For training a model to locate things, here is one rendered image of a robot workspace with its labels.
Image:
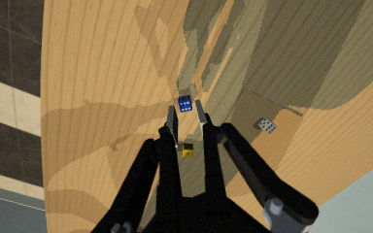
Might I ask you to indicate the white die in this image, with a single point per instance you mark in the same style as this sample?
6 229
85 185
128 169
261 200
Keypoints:
267 125

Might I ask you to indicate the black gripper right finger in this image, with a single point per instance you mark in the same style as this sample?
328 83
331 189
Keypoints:
286 210

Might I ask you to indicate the blue die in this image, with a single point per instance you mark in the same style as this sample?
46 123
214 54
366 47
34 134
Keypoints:
185 103

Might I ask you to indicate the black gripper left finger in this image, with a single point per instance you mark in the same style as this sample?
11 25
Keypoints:
127 209

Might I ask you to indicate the yellow die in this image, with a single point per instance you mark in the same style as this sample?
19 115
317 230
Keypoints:
187 150

